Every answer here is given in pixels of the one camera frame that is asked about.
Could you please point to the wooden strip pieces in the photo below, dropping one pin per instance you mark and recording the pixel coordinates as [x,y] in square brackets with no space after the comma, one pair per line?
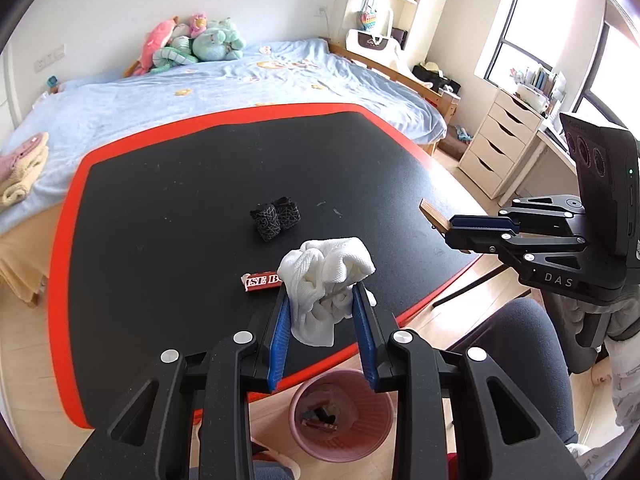
[438,221]

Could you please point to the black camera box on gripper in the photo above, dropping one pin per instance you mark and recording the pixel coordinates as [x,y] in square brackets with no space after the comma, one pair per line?
[607,165]

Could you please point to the person's dark trouser leg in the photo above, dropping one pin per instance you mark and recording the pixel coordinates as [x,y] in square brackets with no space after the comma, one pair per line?
[521,339]

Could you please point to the bed with blue sheet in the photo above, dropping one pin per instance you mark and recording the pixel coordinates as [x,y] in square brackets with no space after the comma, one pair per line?
[91,112]

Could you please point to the red black table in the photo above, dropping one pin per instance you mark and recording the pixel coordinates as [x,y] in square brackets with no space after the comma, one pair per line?
[155,233]

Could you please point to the red BOX carton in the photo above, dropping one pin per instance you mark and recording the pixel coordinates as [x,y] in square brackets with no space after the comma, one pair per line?
[252,282]

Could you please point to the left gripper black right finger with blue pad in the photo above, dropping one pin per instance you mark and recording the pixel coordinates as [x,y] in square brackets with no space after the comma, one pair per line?
[499,433]

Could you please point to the black patterned sock roll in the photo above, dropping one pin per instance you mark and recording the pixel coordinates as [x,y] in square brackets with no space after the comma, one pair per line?
[273,218]

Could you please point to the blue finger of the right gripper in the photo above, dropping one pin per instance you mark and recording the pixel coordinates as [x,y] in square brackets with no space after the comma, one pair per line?
[499,224]

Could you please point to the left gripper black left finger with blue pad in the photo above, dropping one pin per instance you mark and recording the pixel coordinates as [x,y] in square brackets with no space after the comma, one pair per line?
[147,434]

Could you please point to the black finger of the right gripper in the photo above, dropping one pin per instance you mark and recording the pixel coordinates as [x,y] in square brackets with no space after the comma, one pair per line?
[478,240]

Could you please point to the white sock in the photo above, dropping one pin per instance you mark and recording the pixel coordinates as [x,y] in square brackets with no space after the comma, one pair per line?
[319,278]

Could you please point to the white handbag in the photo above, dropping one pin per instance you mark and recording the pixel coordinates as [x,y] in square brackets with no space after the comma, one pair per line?
[364,43]

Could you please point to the pile of plush toys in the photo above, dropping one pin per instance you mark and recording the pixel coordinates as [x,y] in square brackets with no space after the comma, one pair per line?
[174,43]

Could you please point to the folded pink yellow towels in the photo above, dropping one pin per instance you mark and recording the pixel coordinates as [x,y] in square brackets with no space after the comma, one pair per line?
[21,168]

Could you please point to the pink trash basket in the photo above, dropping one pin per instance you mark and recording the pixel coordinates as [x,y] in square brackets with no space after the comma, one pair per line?
[336,417]

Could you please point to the white drawer cabinet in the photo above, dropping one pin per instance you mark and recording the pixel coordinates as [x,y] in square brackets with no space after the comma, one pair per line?
[500,143]

